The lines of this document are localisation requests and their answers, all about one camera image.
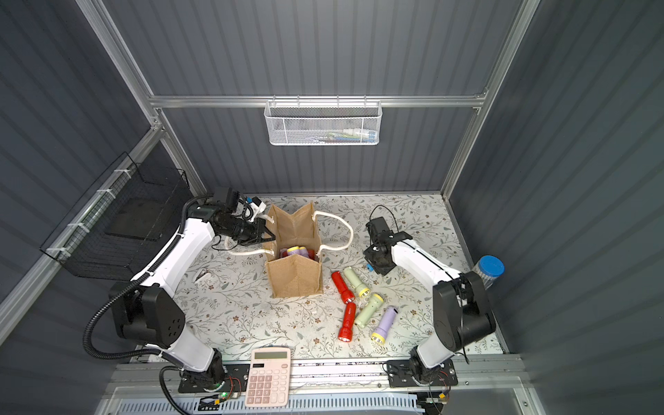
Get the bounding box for purple flashlight horizontal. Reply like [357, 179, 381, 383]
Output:
[287, 247, 309, 259]

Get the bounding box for brown paper tote bag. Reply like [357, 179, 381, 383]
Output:
[245, 203, 354, 298]

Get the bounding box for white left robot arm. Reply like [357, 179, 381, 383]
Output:
[109, 195, 274, 373]

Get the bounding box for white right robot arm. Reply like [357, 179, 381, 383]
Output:
[363, 240, 496, 372]

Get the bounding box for green flashlight upper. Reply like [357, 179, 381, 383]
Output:
[343, 266, 370, 298]

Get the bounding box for green flashlight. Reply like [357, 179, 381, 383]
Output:
[354, 293, 384, 328]
[343, 266, 370, 298]

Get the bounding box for green flashlight lower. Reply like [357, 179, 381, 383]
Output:
[354, 293, 384, 328]

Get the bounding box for purple flashlight bottom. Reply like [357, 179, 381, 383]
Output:
[371, 306, 399, 345]

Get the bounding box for red flashlight bottom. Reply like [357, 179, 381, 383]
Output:
[338, 302, 356, 342]

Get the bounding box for blue-lidded cylinder container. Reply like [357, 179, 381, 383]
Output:
[472, 255, 506, 289]

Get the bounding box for markers in white basket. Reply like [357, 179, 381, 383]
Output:
[309, 128, 379, 145]

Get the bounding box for pink calculator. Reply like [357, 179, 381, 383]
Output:
[245, 347, 292, 408]

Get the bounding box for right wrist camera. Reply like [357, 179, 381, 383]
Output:
[366, 217, 413, 246]

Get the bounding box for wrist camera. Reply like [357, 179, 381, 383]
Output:
[214, 187, 266, 222]
[366, 217, 413, 246]

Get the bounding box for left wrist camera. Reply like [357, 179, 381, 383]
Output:
[214, 187, 266, 222]

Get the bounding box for white wire mesh basket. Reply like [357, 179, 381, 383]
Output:
[264, 101, 383, 146]

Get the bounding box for black wire basket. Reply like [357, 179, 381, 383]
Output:
[40, 153, 192, 281]

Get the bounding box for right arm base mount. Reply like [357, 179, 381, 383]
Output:
[382, 359, 458, 388]

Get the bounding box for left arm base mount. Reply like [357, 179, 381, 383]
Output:
[178, 364, 250, 394]

